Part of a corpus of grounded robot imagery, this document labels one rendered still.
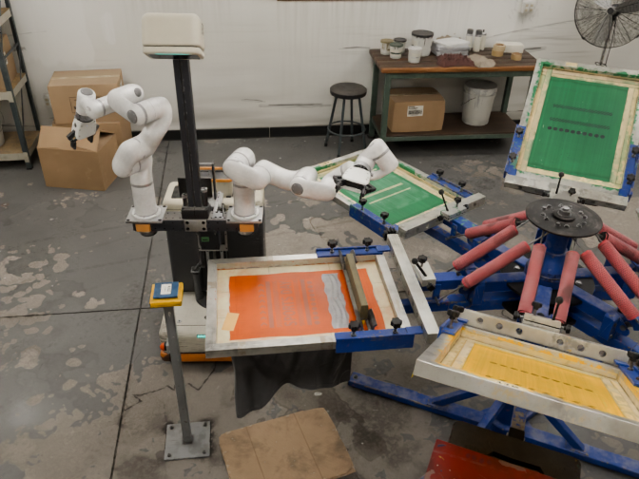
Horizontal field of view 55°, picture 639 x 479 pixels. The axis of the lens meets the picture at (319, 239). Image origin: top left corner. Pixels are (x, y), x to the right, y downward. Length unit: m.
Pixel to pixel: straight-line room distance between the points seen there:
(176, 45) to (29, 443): 2.14
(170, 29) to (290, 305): 1.15
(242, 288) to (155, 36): 1.06
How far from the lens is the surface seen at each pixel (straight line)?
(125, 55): 6.12
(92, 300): 4.31
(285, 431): 3.31
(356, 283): 2.51
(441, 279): 2.62
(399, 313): 2.50
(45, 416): 3.65
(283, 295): 2.61
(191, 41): 2.36
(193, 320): 3.56
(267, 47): 6.04
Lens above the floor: 2.58
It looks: 33 degrees down
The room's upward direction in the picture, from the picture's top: 2 degrees clockwise
